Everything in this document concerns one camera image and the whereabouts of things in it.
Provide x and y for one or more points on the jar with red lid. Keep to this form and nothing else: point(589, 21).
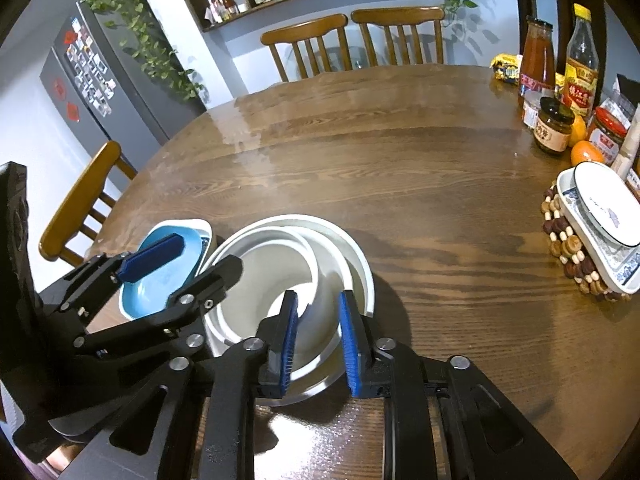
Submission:
point(607, 135)

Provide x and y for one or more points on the medium white bowl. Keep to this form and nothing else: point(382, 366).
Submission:
point(280, 260)

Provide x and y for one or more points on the grey refrigerator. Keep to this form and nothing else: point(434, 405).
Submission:
point(130, 110)

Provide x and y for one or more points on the white bowl with blue rim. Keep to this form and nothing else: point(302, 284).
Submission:
point(610, 200)

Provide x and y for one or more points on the yellow snack packet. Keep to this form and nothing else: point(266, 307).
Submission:
point(505, 69)

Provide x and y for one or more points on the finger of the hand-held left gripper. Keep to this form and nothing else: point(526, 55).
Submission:
point(215, 280)
point(155, 255)

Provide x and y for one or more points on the wooden chair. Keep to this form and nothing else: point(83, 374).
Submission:
point(400, 14)
point(85, 190)
point(305, 27)

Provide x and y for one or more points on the red sauce bottle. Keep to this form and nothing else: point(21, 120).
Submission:
point(537, 60)

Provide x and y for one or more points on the group of fridge photo magnets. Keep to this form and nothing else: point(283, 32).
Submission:
point(92, 70)

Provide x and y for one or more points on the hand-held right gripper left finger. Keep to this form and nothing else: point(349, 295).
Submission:
point(285, 345)

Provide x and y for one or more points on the wooden bead trivet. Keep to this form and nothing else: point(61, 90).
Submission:
point(565, 250)

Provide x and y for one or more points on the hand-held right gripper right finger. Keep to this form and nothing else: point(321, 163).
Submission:
point(350, 345)

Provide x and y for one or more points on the brown jar with dark lid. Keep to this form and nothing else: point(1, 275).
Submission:
point(552, 132)

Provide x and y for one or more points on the trailing green plant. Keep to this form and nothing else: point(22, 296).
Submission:
point(145, 45)

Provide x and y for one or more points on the large white bowl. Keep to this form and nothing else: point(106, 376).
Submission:
point(350, 255)

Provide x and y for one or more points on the blue square plate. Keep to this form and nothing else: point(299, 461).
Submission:
point(155, 292)

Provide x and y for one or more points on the white square dish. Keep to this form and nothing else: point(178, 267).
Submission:
point(210, 247)

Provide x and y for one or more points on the red square sticker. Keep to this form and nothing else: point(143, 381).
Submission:
point(74, 110)
point(60, 87)

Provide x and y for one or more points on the vinegar bottle with yellow cap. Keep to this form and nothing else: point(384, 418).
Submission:
point(582, 60)

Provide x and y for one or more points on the blue patterned rectangular plate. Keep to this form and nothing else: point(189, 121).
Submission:
point(600, 265)

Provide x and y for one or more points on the small jar with white lid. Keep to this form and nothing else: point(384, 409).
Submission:
point(530, 112)

